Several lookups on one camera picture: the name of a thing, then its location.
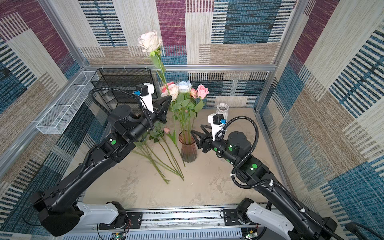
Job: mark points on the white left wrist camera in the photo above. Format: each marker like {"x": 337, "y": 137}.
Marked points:
{"x": 145, "y": 91}

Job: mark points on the red glass vase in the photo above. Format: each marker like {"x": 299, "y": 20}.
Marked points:
{"x": 189, "y": 147}

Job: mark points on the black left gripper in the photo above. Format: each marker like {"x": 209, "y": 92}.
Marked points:
{"x": 160, "y": 112}

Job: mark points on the white ribbed ceramic vase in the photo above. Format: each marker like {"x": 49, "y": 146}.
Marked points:
{"x": 223, "y": 109}

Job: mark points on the black wire shelf rack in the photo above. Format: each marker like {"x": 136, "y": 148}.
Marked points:
{"x": 125, "y": 79}

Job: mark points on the pile of artificial flowers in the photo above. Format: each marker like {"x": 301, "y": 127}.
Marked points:
{"x": 154, "y": 149}

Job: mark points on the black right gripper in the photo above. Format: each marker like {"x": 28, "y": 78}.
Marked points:
{"x": 207, "y": 143}

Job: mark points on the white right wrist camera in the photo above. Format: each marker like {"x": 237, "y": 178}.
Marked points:
{"x": 217, "y": 122}

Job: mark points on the large pale pink peony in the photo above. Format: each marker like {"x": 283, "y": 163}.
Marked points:
{"x": 170, "y": 90}

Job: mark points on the white wire mesh basket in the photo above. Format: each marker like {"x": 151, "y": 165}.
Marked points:
{"x": 59, "y": 116}

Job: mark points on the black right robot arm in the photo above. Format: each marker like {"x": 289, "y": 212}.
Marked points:
{"x": 295, "y": 221}

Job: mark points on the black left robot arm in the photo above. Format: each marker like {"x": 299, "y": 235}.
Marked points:
{"x": 59, "y": 212}

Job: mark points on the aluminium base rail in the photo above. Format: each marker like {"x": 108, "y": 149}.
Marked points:
{"x": 192, "y": 223}

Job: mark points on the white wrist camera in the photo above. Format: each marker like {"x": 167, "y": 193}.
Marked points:
{"x": 145, "y": 91}
{"x": 217, "y": 122}

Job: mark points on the white rose stem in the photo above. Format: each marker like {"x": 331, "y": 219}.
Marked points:
{"x": 184, "y": 101}

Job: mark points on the pink rose spray stem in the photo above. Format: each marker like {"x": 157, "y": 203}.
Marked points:
{"x": 197, "y": 103}

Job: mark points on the pink tulip with leaves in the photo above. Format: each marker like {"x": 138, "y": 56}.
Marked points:
{"x": 166, "y": 132}

